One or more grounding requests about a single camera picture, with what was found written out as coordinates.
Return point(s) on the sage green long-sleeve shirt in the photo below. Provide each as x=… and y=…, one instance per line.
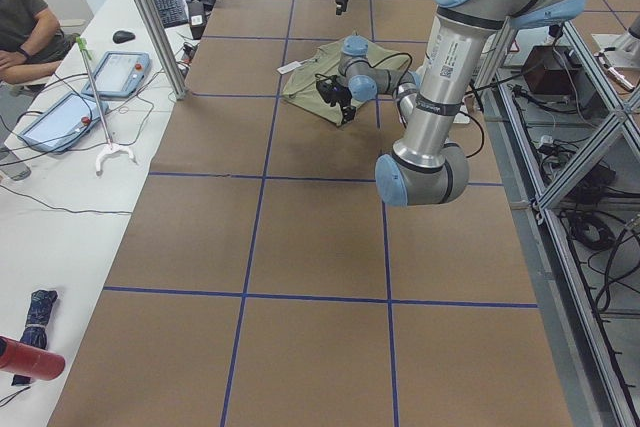
x=314, y=87

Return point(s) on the white shirt hang tag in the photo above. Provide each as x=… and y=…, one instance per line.
x=290, y=67

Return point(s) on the black keyboard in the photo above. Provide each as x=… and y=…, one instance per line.
x=172, y=13

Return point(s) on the upper teach pendant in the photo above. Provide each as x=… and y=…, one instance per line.
x=119, y=74

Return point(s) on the teach pendant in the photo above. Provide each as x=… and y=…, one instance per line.
x=119, y=74
x=63, y=124

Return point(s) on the black computer mouse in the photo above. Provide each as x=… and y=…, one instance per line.
x=122, y=36

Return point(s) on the white grabber stick tool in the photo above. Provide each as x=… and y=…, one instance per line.
x=111, y=147

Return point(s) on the lower teach pendant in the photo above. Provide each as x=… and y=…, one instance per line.
x=63, y=124

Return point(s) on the seated person grey shirt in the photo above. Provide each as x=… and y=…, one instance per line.
x=33, y=43

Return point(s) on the dark folded umbrella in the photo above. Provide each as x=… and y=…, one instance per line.
x=37, y=319

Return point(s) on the red bottle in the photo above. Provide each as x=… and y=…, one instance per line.
x=29, y=361

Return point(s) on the brown box under frame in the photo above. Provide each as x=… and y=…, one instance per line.
x=550, y=70

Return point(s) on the aluminium frame post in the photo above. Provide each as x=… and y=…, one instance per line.
x=159, y=39

